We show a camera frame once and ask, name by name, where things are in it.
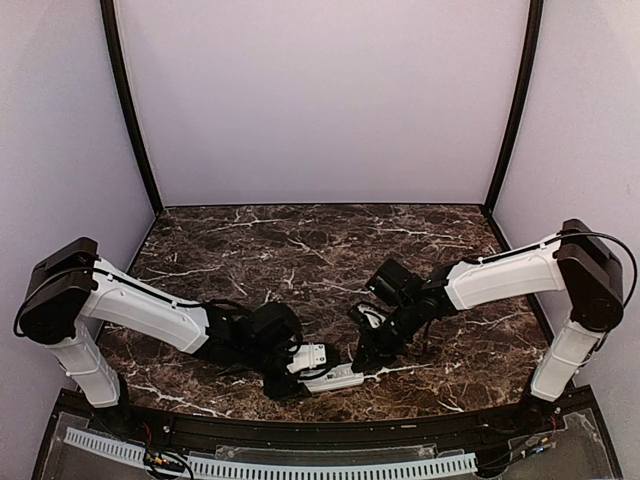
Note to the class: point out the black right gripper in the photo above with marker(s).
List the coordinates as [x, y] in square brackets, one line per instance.
[378, 354]

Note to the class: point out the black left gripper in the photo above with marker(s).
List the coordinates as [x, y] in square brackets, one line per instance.
[286, 389]

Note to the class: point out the white remote control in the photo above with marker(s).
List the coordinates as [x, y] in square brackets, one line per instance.
[340, 377]

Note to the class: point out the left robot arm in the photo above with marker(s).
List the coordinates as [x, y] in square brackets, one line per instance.
[75, 283]

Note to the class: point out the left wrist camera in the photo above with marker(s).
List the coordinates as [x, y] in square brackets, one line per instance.
[331, 357]

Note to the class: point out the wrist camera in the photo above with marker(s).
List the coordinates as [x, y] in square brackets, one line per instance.
[331, 357]
[361, 315]

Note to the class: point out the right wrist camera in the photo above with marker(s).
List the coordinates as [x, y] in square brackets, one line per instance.
[361, 315]

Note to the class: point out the white slotted cable duct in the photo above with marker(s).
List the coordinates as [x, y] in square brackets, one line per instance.
[246, 463]

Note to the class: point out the black front table rail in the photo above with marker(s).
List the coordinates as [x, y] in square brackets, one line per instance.
[485, 428]

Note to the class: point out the black right corner post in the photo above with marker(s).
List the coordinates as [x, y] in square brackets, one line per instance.
[520, 93]

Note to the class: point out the black corner post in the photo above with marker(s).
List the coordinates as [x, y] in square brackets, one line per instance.
[128, 109]
[520, 93]

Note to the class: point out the black left corner post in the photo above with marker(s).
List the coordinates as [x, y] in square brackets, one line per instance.
[128, 109]

